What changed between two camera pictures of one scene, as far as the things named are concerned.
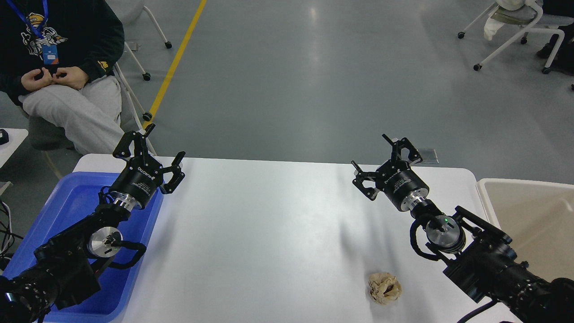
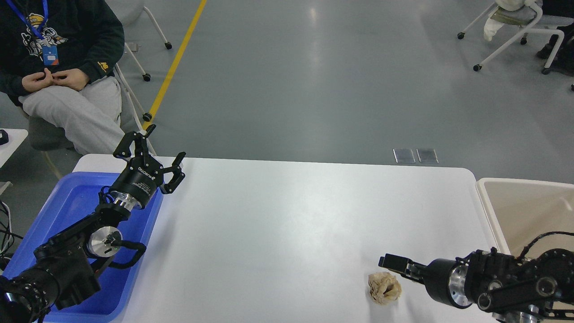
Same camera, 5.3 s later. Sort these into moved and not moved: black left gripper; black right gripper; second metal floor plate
Moved: black right gripper
Not moved: black left gripper; second metal floor plate
